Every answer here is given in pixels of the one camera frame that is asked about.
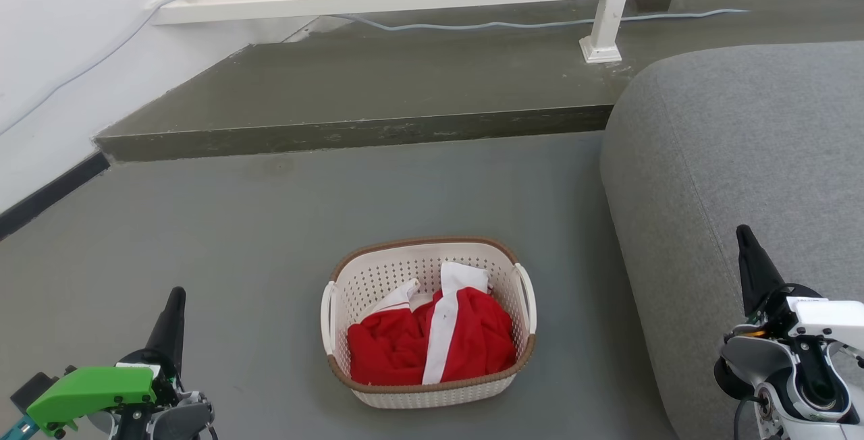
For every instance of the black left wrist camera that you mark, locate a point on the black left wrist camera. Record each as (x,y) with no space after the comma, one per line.
(30,393)

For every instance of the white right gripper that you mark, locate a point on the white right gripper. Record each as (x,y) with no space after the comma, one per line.
(823,318)

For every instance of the white perforated laundry basket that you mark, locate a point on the white perforated laundry basket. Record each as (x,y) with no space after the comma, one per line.
(385,278)

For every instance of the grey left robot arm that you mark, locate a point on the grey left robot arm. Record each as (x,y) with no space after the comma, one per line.
(175,420)

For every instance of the grey fabric sofa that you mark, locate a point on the grey fabric sofa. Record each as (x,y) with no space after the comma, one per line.
(729,156)

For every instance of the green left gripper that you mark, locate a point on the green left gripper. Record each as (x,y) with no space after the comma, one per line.
(94,389)

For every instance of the teal left camera plug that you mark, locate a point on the teal left camera plug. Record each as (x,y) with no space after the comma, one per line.
(20,428)

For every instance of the black skirting board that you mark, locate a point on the black skirting board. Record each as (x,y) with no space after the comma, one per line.
(47,194)

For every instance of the red and white garment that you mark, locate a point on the red and white garment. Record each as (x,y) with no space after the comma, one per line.
(466,345)

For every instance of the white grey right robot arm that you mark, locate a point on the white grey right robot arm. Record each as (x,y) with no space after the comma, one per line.
(790,379)

